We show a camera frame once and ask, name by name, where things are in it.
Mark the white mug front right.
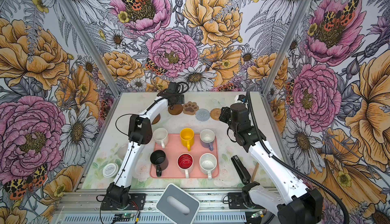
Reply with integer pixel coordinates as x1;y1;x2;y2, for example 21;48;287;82
199;153;217;180

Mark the red inside white mug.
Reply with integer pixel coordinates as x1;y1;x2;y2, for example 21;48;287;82
177;153;194;178

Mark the grey woven round coaster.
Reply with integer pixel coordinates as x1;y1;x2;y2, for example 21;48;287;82
195;109;210;122

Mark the yellow mug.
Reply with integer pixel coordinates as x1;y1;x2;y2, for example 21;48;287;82
180;128;195;151

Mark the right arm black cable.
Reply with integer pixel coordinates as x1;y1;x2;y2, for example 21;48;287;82
245;90;350;224

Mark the white mug back left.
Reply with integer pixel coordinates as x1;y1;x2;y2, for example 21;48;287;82
152;128;169;148

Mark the grey tissue box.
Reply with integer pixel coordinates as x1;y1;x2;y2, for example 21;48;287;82
156;183;200;224

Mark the green circuit board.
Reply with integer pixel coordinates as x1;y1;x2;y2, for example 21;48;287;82
112;213;138;223

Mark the black mug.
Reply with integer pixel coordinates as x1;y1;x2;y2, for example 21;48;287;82
150;150;169;177

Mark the clear glass jar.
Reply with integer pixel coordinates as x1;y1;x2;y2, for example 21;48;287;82
117;145;128;161

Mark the white lidded jar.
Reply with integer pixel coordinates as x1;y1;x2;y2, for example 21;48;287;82
102;163;119;178

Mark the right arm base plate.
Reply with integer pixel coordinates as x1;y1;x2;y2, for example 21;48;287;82
227;192;262;209

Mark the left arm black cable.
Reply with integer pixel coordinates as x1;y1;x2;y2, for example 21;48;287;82
95;81;190;224

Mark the brown paw print coaster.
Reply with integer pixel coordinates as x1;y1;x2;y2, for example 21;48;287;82
183;101;199;115

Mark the matte brown round coaster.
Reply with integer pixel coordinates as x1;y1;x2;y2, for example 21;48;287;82
168;104;183;115

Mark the black stapler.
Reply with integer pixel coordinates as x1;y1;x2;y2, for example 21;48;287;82
231;155;251;185

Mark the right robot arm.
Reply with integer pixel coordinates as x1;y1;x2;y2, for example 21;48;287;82
219;95;323;224

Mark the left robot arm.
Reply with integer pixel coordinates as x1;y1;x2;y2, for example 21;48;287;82
104;82;190;209

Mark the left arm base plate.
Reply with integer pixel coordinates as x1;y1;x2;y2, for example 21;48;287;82
101;193;146;211

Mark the glossy brown round coaster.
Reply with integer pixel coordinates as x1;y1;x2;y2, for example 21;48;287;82
151;114;160;125

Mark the pink plastic tray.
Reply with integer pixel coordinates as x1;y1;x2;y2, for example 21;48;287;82
150;134;218;179

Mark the tan rattan round coaster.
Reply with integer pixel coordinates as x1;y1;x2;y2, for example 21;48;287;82
210;108;221;121

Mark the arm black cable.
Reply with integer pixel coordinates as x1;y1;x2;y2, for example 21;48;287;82
245;90;350;224
95;81;190;224

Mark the lavender mug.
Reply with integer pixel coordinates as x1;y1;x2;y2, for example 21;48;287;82
200;129;215;151

